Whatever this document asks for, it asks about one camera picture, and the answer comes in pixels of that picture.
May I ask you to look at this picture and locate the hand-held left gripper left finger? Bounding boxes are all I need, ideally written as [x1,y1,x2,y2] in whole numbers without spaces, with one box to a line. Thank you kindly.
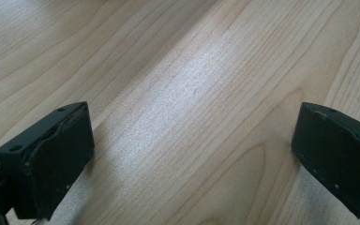
[0,101,96,221]

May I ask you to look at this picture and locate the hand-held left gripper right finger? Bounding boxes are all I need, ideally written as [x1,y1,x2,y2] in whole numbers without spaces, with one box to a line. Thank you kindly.
[291,101,360,219]

